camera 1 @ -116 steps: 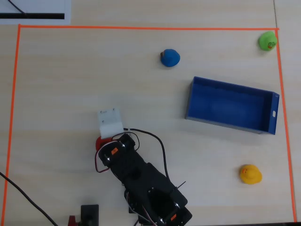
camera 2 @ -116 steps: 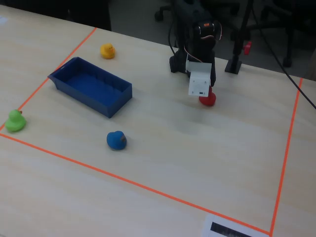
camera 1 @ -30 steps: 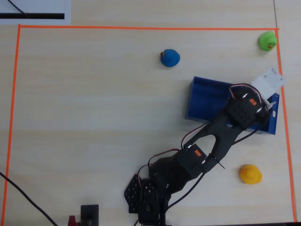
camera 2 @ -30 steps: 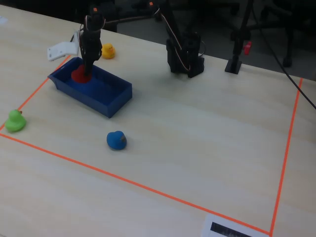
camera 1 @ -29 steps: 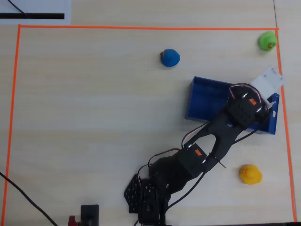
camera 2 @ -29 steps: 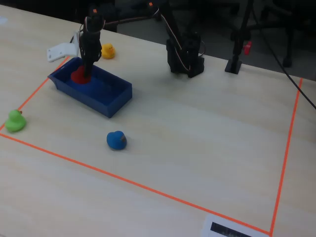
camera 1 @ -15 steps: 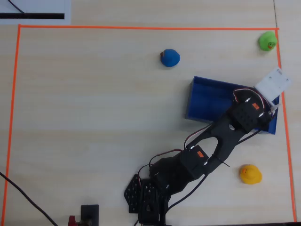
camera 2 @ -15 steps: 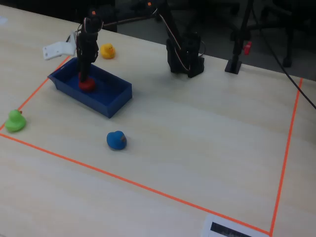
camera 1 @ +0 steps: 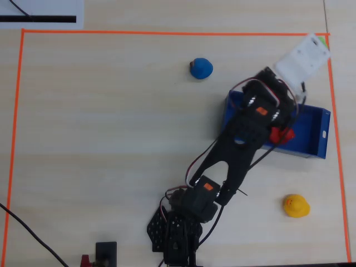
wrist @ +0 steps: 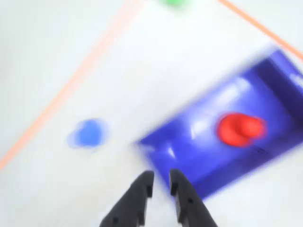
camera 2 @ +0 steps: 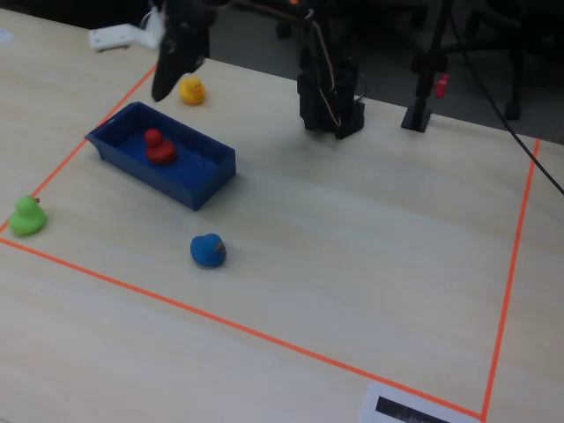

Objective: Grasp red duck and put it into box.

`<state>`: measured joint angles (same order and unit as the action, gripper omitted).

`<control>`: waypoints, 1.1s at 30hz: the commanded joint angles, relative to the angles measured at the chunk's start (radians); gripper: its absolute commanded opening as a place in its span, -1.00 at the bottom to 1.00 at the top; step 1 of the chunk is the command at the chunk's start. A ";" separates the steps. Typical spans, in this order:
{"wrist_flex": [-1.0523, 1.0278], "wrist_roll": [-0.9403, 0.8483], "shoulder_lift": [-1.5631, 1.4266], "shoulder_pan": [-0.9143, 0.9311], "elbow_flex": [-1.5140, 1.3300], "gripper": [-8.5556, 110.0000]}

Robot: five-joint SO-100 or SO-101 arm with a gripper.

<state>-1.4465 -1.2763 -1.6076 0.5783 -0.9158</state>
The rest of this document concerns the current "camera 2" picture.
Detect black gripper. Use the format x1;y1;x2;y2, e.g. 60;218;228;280
152;0;217;103

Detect green rubber duck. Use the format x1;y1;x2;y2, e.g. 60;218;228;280
8;195;48;237

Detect black office chair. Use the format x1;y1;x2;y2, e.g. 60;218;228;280
457;0;564;122

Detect yellow rubber duck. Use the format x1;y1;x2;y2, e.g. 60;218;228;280
179;77;207;107

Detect long black cable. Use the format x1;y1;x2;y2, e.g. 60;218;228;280
449;0;564;196

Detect blue rubber duck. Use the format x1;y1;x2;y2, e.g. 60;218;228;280
189;233;228;269

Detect blue plastic box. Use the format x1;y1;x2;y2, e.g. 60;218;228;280
84;100;237;213

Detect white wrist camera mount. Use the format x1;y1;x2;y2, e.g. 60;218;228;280
87;24;163;53

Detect red rubber duck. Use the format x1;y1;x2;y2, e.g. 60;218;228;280
144;128;177;167

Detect black clamp stand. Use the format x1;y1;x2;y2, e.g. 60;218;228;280
400;0;455;132

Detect white paper with black bar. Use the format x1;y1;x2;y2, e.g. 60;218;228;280
359;382;482;423

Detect orange tape strip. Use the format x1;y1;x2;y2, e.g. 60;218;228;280
480;138;541;422
0;237;486;419
0;64;159;234

